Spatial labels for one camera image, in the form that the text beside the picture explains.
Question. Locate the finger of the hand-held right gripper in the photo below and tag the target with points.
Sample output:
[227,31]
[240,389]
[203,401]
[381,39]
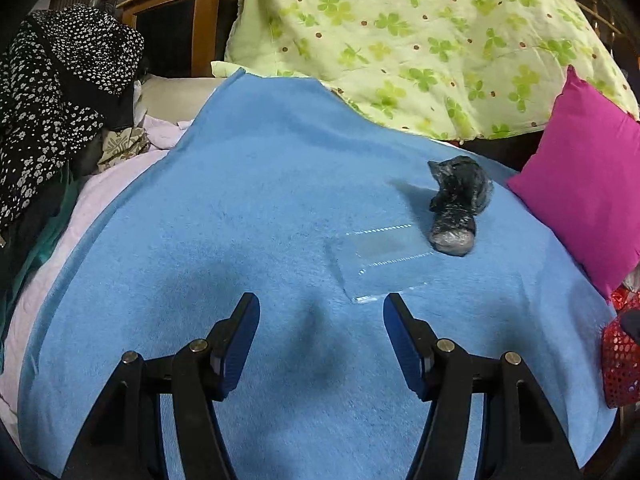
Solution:
[633,324]

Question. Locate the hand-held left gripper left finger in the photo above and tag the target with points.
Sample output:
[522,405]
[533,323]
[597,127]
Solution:
[240,350]

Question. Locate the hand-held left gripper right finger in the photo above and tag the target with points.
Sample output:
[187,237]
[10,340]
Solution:
[400,345]

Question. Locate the red plastic mesh basket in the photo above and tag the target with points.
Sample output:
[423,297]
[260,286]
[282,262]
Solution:
[620,370]

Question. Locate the clear plastic sheet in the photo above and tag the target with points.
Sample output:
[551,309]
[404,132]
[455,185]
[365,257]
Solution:
[380,260]

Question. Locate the black plastic bag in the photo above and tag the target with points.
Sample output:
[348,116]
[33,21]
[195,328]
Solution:
[457,200]

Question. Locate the blue fleece blanket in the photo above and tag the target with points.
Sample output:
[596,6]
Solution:
[250,210]

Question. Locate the magenta square pillow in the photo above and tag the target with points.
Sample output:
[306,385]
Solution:
[585,180]

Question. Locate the pale pink bed sheet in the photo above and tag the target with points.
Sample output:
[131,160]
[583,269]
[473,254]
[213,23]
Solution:
[75,220]

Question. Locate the beige leaf pattern cloth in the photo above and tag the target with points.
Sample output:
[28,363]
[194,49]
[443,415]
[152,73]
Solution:
[122,147]

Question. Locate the cream pillow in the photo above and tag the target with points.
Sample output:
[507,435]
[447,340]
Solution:
[175,97]

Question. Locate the black white dotted garment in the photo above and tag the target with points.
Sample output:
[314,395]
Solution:
[50,105]

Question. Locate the green clover print quilt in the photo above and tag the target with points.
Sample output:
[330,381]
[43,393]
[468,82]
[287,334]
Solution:
[425,35]

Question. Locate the wooden cabinet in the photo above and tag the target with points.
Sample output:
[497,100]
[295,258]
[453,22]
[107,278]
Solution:
[170,30]

